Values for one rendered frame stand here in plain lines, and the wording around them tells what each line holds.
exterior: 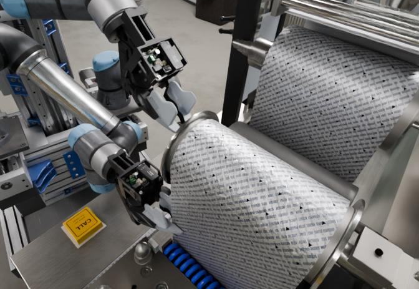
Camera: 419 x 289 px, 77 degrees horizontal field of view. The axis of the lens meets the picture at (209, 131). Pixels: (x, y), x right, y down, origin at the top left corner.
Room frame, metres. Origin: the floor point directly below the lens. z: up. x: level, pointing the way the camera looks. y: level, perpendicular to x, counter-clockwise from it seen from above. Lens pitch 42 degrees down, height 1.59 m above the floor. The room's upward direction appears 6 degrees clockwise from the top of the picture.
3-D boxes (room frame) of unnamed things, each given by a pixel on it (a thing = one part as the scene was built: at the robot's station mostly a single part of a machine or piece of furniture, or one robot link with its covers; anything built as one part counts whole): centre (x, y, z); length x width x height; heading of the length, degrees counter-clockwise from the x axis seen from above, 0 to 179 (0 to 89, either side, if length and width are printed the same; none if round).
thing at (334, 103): (0.36, -0.15, 1.16); 0.39 x 0.23 x 0.51; 143
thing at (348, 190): (0.35, -0.15, 1.17); 0.26 x 0.12 x 0.12; 53
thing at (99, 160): (0.39, 0.21, 1.11); 0.08 x 0.05 x 0.08; 143
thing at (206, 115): (0.33, 0.03, 1.25); 0.15 x 0.01 x 0.15; 143
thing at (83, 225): (0.33, 0.31, 0.91); 0.07 x 0.07 x 0.02; 53
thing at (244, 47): (0.57, -0.06, 1.33); 0.06 x 0.03 x 0.03; 53
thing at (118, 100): (1.01, 0.46, 0.87); 0.15 x 0.15 x 0.10
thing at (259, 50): (0.54, -0.11, 1.33); 0.06 x 0.06 x 0.06; 53
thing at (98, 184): (0.45, 0.27, 1.01); 0.11 x 0.08 x 0.11; 169
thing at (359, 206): (0.17, -0.18, 1.25); 0.15 x 0.01 x 0.15; 143
